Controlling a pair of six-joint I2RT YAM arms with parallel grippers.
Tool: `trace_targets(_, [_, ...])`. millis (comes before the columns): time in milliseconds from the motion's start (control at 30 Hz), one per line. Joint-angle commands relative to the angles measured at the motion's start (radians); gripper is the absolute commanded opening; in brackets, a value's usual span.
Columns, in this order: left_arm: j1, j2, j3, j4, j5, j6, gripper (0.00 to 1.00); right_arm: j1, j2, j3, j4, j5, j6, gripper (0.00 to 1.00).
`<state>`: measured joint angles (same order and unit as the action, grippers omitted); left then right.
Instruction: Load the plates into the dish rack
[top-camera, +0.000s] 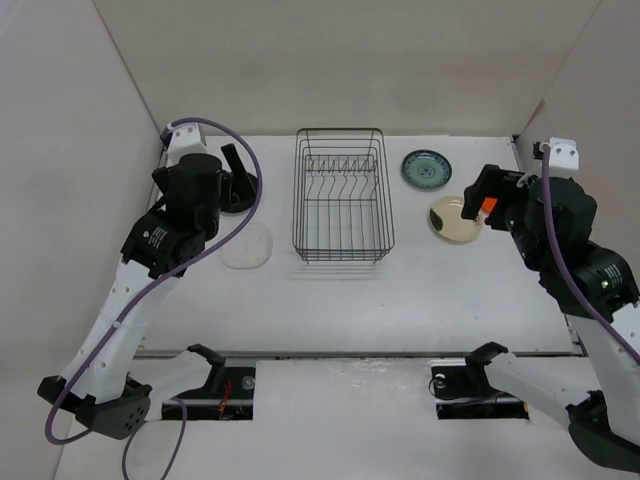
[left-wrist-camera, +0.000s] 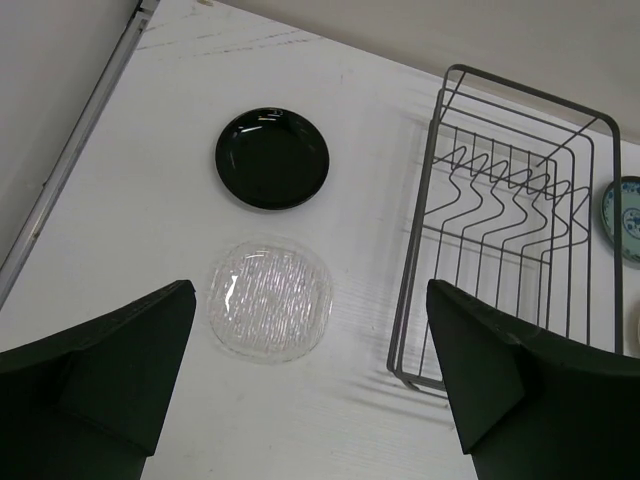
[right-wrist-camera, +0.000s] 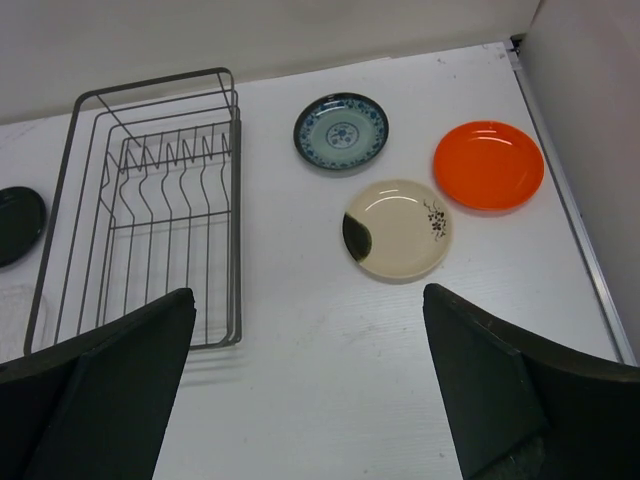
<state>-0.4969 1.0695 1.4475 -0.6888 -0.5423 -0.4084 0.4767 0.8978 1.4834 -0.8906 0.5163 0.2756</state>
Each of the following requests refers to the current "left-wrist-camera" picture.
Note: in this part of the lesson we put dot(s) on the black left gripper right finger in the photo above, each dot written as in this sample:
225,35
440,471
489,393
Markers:
528,403

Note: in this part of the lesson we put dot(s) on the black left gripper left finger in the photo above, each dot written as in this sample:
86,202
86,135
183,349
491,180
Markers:
90,402

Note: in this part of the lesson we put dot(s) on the clear textured glass plate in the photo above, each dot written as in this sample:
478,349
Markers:
269,300

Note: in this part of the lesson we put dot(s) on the blue patterned ceramic plate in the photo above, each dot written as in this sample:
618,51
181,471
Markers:
629,216

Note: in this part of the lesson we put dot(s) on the black round plate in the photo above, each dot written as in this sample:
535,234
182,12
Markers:
272,158

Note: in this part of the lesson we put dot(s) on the grey wire dish rack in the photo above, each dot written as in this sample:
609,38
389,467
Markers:
508,209

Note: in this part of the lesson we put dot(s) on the aluminium table edge rail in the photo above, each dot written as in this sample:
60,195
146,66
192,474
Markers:
60,62

